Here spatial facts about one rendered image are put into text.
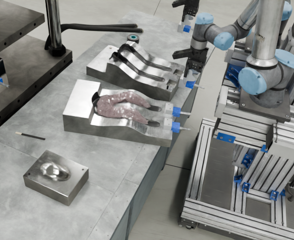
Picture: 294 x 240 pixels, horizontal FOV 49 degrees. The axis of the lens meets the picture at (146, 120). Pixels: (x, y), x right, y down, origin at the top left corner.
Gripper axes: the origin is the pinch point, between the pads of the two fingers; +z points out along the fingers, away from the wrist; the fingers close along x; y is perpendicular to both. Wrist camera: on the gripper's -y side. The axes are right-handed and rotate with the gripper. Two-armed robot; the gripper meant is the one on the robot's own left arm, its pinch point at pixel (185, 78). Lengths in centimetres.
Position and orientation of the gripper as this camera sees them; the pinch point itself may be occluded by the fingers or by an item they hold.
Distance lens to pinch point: 168.4
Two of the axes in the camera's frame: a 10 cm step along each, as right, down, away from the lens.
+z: -1.1, 7.1, 7.0
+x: 3.8, -6.2, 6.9
